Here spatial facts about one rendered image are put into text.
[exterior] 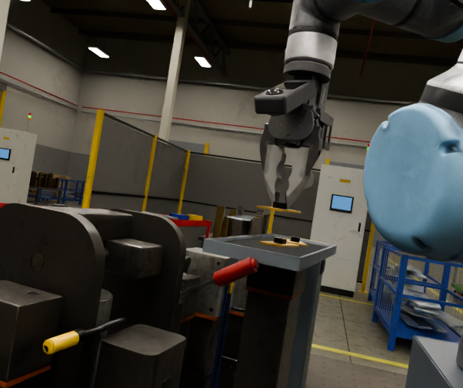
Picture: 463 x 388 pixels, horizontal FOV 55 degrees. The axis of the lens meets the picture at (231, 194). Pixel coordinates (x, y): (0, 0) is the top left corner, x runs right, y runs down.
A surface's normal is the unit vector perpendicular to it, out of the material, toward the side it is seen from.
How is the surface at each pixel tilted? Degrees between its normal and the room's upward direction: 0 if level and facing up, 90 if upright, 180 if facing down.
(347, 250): 90
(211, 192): 90
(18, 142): 90
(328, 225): 90
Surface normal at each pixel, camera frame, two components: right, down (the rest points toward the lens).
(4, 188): -0.19, -0.04
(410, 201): -0.96, -0.03
